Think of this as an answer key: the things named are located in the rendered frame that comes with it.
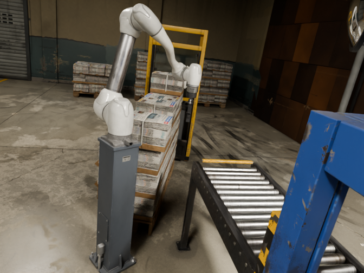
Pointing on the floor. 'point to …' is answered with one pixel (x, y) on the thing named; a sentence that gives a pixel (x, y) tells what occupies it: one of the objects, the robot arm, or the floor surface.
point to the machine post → (309, 200)
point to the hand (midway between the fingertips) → (188, 117)
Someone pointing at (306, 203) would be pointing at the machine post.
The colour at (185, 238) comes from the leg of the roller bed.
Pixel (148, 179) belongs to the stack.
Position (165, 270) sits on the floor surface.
